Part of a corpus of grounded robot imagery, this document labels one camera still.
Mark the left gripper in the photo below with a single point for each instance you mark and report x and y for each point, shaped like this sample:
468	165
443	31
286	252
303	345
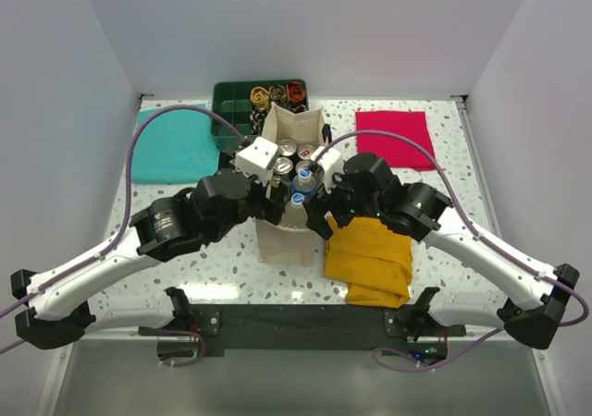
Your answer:
266	208

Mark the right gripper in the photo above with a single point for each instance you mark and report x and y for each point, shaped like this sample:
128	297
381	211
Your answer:
316	221

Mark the beige canvas tote bag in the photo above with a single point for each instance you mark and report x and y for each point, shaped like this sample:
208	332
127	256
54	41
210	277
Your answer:
280	244

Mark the small clear water bottle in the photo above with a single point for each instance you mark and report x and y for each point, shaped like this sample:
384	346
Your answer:
303	184

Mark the blue cap clear bottle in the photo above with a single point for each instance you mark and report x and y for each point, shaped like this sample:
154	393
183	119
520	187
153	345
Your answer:
295	215

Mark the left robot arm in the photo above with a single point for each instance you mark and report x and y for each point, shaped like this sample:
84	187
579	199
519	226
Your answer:
62	304

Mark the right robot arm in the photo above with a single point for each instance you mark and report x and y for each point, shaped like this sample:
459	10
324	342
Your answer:
529	298

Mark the green glass bottle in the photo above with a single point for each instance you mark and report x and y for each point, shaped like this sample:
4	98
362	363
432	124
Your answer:
280	188

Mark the red tab can near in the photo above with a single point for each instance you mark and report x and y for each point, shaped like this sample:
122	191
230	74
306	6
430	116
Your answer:
303	164

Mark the red tab can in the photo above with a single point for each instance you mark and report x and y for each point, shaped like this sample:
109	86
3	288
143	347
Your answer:
305	151
303	164

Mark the silver top can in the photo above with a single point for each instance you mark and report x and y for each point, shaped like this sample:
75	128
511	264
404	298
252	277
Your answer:
288	148

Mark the red tab can far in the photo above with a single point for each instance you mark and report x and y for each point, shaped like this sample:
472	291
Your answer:
305	151

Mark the mustard yellow cloth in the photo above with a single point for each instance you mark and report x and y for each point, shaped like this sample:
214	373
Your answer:
374	263

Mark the black white rolled tie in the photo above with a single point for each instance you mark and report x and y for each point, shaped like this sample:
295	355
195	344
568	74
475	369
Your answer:
257	118

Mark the brown pink rolled tie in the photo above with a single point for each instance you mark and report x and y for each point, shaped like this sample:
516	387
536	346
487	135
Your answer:
299	108

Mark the yellow rolled tie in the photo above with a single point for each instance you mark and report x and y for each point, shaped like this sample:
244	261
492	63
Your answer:
260	98

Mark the teal folded cloth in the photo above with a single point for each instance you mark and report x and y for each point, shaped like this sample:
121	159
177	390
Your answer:
176	148

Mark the brown patterned rolled tie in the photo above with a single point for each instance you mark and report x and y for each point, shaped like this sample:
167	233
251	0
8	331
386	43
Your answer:
278	94

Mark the green compartment tray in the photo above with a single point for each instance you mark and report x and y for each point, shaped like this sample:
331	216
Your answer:
231	100

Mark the orange black rolled tie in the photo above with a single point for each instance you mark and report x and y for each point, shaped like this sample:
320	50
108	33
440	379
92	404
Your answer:
296	92

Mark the red folded cloth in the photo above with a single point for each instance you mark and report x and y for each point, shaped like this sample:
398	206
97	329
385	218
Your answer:
397	153

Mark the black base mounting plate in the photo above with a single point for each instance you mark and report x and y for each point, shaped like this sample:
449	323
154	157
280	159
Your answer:
317	327

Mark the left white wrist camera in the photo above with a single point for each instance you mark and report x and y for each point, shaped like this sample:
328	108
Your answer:
257	160

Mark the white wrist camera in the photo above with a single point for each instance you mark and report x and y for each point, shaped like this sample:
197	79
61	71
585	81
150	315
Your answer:
257	160
325	164

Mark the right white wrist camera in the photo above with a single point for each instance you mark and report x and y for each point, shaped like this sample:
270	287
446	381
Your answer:
325	164

